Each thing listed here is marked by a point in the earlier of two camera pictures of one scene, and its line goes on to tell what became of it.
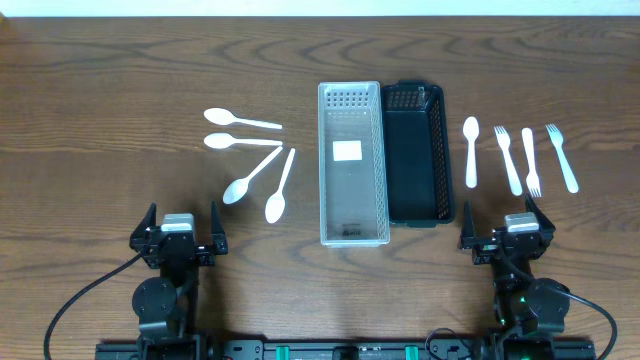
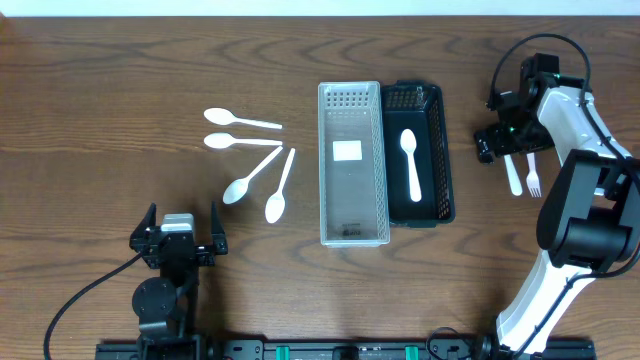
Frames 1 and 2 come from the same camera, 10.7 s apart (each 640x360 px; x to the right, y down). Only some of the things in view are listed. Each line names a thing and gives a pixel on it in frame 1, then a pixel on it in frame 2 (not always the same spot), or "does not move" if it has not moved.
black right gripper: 486,250 to 502,146
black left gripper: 178,248 does not move
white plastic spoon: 219,116 does not move
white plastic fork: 503,139 does not move
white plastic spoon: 471,130 to 408,142
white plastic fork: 532,177 does not move
